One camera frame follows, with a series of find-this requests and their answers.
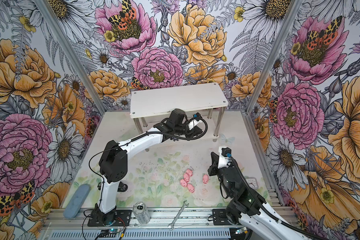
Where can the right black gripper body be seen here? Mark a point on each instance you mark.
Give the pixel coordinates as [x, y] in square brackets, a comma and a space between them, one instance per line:
[214, 171]

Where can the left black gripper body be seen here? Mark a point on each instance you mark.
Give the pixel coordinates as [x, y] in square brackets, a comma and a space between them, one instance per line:
[183, 129]

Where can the pink pig toy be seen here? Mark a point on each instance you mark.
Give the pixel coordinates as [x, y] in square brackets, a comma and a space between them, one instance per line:
[187, 175]
[191, 188]
[183, 183]
[205, 178]

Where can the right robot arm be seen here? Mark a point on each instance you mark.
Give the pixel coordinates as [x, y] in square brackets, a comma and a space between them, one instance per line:
[247, 207]

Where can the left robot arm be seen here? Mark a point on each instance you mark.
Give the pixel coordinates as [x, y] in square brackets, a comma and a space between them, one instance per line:
[114, 160]

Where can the white two-tier shelf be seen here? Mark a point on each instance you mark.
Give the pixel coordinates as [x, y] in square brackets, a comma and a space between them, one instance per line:
[207, 99]

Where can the small white clock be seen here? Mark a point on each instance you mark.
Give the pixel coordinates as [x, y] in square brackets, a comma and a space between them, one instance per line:
[252, 183]

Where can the green circuit board right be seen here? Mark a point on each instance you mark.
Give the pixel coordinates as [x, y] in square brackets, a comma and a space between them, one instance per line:
[241, 231]

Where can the green circuit board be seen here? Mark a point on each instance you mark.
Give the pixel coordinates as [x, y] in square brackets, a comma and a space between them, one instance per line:
[241, 231]
[112, 233]

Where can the silver wrench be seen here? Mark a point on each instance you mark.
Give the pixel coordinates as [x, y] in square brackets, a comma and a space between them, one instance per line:
[171, 226]

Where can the silver drink can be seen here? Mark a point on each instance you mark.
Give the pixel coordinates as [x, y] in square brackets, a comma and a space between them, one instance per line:
[141, 213]

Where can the blue grey sponge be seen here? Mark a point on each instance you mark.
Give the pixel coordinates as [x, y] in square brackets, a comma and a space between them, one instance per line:
[76, 201]

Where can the green circuit board left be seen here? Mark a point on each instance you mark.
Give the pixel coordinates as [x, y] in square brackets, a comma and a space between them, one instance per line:
[112, 233]

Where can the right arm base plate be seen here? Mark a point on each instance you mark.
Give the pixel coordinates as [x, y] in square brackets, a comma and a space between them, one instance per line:
[219, 217]

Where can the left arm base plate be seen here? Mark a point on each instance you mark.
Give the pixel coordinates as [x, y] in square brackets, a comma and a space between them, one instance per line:
[115, 218]

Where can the aluminium front rail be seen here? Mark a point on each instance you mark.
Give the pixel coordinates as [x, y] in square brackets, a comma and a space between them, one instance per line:
[191, 217]

